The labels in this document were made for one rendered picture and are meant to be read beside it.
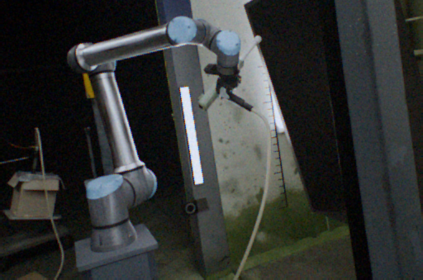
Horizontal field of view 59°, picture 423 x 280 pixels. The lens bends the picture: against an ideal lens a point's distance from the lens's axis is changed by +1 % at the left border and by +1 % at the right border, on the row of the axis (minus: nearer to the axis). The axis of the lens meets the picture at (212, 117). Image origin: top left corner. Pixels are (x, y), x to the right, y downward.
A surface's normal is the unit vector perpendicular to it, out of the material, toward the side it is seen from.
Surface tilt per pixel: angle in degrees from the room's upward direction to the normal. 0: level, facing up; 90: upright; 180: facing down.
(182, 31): 90
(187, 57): 90
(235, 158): 90
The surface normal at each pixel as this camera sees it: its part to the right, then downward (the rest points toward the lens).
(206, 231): 0.37, 0.00
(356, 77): -0.92, 0.16
